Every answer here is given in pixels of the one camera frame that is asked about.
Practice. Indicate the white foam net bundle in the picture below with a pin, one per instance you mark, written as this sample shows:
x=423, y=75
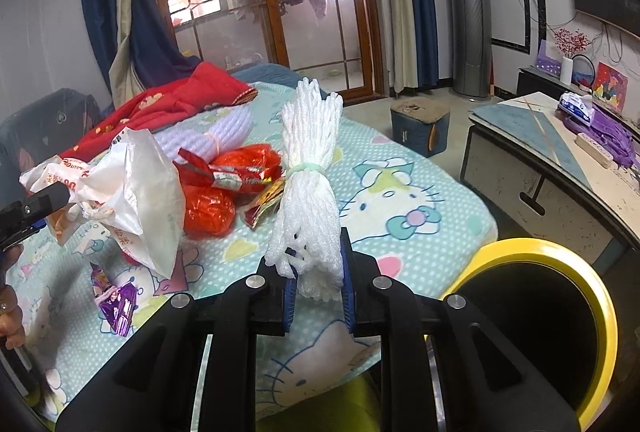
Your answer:
x=307, y=230

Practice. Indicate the Hello Kitty blue blanket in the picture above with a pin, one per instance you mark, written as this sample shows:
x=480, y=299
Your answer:
x=419, y=223

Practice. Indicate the tissue pack on table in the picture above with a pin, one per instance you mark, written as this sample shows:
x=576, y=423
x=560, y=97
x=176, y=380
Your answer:
x=578, y=107

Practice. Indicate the blue storage stool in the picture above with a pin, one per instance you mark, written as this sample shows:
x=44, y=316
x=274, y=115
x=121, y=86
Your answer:
x=421, y=124

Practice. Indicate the white vase red flowers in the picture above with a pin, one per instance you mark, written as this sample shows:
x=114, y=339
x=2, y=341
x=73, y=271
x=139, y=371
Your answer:
x=569, y=44

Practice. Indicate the blue beige right curtain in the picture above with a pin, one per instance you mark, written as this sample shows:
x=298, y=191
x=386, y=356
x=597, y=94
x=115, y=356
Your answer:
x=415, y=44

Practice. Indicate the purple cloth on table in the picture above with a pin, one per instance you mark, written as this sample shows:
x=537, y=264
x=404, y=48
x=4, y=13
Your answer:
x=608, y=133

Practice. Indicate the silver tower air conditioner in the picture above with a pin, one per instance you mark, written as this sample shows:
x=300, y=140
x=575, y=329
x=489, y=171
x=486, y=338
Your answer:
x=471, y=47

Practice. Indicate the yellow rim trash bin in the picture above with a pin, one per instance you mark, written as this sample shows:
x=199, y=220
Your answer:
x=554, y=307

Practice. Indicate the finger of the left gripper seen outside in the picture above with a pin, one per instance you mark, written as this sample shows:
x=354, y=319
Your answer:
x=47, y=200

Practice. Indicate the black tv cabinet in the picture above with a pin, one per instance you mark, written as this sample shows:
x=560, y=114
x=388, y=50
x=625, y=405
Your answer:
x=533, y=80

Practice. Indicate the white coffee table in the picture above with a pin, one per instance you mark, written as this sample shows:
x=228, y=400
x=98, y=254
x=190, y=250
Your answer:
x=522, y=160

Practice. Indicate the colourful picture card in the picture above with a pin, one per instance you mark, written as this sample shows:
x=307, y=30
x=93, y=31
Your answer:
x=610, y=87

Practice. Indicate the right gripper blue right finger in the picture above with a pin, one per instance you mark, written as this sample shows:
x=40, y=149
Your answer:
x=348, y=293

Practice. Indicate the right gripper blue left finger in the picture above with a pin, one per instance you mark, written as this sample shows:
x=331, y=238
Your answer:
x=289, y=298

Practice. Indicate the orange red plastic bag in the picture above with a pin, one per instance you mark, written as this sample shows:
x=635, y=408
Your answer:
x=216, y=192

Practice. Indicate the white plastic bag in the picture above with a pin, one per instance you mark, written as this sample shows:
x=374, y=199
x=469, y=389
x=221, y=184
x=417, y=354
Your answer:
x=133, y=191

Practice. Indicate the white power strip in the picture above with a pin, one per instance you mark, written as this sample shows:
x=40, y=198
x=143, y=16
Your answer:
x=595, y=150

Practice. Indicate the blue beige curtain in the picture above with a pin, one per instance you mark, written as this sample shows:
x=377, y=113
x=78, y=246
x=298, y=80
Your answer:
x=415, y=44
x=132, y=47

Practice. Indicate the blue beige left curtain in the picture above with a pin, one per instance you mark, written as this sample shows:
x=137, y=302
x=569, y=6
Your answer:
x=132, y=47

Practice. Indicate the red fleece garment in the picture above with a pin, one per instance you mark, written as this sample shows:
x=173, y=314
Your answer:
x=163, y=106

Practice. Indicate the red snack wrapper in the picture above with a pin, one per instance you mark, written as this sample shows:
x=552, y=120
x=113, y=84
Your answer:
x=262, y=204

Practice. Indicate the left hand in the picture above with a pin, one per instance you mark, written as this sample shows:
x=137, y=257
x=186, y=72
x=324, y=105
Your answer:
x=11, y=319

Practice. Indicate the purple snack wrapper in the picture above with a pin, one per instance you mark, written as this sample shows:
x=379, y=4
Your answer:
x=115, y=302

